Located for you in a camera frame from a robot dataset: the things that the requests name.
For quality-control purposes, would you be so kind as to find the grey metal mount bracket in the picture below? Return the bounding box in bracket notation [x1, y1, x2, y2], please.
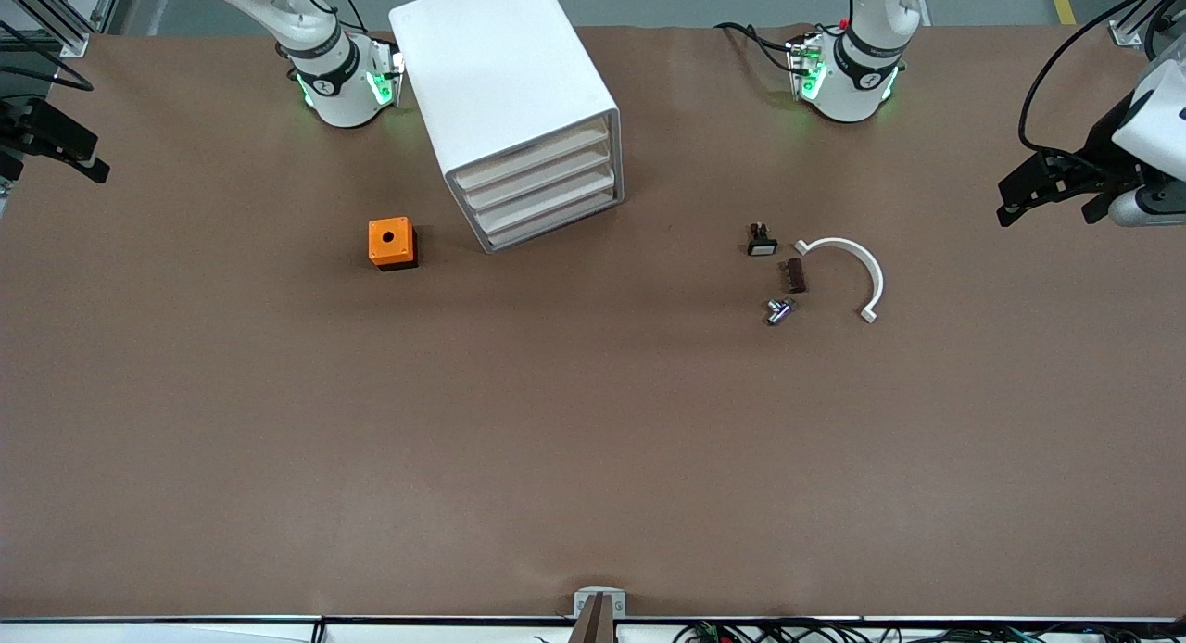
[570, 587, 627, 643]

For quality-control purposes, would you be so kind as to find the aluminium frame profile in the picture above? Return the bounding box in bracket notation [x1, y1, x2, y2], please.
[1109, 0, 1186, 48]
[0, 0, 123, 58]

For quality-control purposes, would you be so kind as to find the tangled black cable bundle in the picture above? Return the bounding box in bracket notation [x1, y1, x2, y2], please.
[672, 620, 1186, 643]

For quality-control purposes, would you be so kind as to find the orange box with hole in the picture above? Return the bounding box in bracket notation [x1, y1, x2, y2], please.
[368, 217, 419, 271]

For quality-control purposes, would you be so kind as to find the white curved plastic clamp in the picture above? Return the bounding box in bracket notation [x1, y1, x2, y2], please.
[794, 237, 885, 324]

